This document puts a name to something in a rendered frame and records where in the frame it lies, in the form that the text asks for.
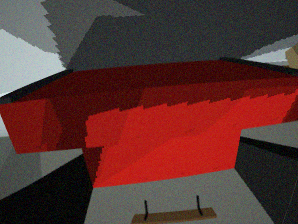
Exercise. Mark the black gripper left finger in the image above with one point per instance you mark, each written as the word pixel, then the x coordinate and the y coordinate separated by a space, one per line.
pixel 61 197

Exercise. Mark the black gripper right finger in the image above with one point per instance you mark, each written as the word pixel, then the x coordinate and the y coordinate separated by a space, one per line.
pixel 271 172

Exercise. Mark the tan rectangular floor panel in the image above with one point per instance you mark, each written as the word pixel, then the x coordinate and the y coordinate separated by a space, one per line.
pixel 292 56

